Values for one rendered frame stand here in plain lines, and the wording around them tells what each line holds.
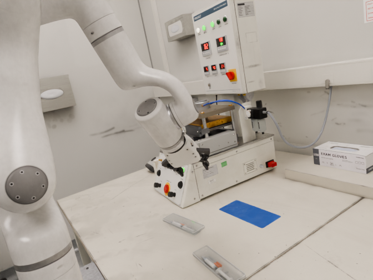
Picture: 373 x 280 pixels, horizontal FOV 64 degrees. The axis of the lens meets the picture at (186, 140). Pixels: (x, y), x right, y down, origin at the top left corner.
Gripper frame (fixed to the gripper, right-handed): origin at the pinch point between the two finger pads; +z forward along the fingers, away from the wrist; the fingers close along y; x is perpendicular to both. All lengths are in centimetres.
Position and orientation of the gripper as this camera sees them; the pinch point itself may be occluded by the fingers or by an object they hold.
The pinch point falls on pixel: (193, 168)
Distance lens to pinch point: 101.5
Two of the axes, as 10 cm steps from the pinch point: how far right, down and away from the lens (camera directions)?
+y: -9.1, 2.8, 3.0
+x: 0.3, 7.6, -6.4
